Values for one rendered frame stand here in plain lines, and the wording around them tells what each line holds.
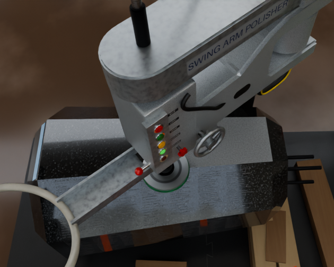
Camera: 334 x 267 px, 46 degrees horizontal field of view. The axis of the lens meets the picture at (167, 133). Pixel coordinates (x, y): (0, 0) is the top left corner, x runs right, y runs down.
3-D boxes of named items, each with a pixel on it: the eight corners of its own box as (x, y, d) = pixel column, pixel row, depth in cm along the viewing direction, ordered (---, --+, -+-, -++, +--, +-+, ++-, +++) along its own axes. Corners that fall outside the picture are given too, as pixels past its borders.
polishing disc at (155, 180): (132, 169, 181) (131, 168, 180) (165, 139, 187) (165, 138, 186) (165, 200, 172) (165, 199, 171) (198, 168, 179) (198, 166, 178)
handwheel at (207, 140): (209, 126, 160) (210, 105, 147) (226, 143, 156) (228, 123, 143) (180, 147, 156) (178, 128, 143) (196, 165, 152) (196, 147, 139)
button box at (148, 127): (168, 151, 144) (162, 108, 119) (173, 156, 142) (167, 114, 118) (150, 163, 142) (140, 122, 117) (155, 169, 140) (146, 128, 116)
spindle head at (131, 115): (193, 94, 172) (191, 16, 133) (227, 127, 162) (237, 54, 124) (125, 141, 162) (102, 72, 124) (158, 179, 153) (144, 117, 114)
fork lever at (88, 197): (190, 104, 174) (191, 97, 169) (220, 133, 165) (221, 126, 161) (53, 197, 154) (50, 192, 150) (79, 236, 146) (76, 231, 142)
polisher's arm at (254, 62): (275, 43, 187) (298, -50, 145) (313, 72, 178) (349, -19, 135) (151, 130, 168) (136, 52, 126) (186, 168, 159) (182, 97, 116)
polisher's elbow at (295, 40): (251, 31, 167) (257, -6, 150) (290, 15, 170) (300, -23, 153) (277, 62, 158) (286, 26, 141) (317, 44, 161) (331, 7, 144)
